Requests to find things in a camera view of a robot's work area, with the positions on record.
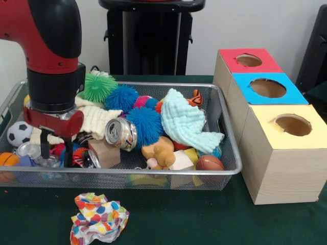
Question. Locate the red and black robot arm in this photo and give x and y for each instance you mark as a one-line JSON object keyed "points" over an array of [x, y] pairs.
{"points": [[46, 38]]}

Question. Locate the green spiky rubber ball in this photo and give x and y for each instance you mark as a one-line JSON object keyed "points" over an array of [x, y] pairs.
{"points": [[97, 86]]}

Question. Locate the colourful polka dot cloth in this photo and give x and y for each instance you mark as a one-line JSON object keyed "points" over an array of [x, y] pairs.
{"points": [[99, 217]]}

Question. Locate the brown football toy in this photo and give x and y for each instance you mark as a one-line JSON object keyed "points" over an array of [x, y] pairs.
{"points": [[210, 163]]}

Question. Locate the light blue waffle cloth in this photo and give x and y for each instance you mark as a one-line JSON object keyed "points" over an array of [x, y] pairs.
{"points": [[184, 120]]}

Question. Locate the cream waffle cloth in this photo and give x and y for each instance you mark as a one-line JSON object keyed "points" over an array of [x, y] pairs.
{"points": [[97, 120]]}

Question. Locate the dark green table cloth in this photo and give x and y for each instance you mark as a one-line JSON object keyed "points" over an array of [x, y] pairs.
{"points": [[319, 94], [204, 222]]}

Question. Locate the blue spiky rubber ball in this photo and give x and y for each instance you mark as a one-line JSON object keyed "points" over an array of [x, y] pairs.
{"points": [[146, 125], [122, 98]]}

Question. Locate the orange tiger striped toy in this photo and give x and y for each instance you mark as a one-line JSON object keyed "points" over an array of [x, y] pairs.
{"points": [[196, 98]]}

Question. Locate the crushed silver drink can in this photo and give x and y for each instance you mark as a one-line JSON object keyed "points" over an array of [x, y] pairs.
{"points": [[120, 135]]}

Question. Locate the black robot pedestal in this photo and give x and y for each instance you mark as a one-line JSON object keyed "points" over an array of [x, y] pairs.
{"points": [[153, 46]]}

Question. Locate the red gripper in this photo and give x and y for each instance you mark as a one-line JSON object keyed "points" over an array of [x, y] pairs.
{"points": [[51, 125]]}

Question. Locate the wooden box with three holes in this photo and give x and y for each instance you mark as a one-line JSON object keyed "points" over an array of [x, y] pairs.
{"points": [[288, 173]]}

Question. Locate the black frame stand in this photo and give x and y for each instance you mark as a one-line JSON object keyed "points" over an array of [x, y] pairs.
{"points": [[314, 51]]}

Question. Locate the tan teddy bear plush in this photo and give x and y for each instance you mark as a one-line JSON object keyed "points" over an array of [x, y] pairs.
{"points": [[159, 154]]}

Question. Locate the black and white soccer ball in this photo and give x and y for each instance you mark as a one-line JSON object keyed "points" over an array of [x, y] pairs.
{"points": [[19, 132]]}

